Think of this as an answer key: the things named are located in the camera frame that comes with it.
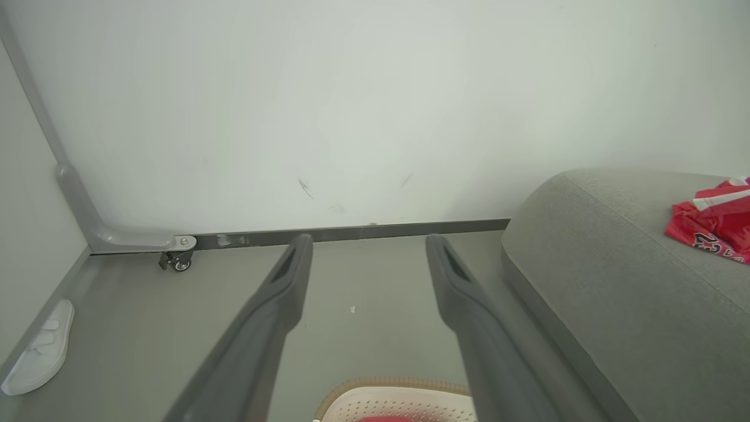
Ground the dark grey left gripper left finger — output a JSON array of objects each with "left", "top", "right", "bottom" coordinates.
[{"left": 163, "top": 233, "right": 314, "bottom": 422}]

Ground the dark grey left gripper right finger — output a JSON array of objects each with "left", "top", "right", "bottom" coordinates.
[{"left": 425, "top": 233, "right": 564, "bottom": 422}]

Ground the small black caster wheel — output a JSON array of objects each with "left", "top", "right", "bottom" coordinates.
[{"left": 158, "top": 249, "right": 196, "bottom": 272}]

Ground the grey metal partition foot bracket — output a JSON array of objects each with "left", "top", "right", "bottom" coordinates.
[{"left": 0, "top": 9, "right": 197, "bottom": 254}]

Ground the grey fabric sofa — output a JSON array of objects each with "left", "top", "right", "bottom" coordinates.
[{"left": 501, "top": 168, "right": 750, "bottom": 422}]

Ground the black baseboard strip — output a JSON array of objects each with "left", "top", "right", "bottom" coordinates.
[{"left": 193, "top": 219, "right": 511, "bottom": 251}]

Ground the red white jersey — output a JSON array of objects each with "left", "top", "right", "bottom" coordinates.
[{"left": 665, "top": 176, "right": 750, "bottom": 264}]

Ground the cream laundry basket brown rim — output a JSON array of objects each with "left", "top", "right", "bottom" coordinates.
[{"left": 313, "top": 377, "right": 478, "bottom": 422}]

